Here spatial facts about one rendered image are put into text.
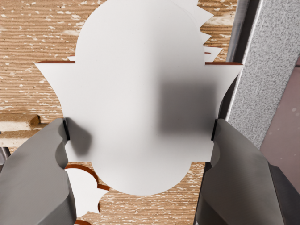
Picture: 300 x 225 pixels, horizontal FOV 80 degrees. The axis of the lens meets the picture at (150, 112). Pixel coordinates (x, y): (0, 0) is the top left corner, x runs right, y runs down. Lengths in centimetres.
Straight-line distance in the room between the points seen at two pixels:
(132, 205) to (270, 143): 150
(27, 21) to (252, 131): 38
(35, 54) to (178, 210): 39
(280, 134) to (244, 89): 147
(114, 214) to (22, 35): 38
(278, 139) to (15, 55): 176
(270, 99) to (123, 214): 37
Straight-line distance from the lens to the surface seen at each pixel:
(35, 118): 33
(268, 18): 32
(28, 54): 30
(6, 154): 46
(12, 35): 31
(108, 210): 46
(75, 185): 39
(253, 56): 32
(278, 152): 191
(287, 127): 178
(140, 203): 43
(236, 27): 29
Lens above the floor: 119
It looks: 63 degrees down
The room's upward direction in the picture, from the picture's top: 178 degrees clockwise
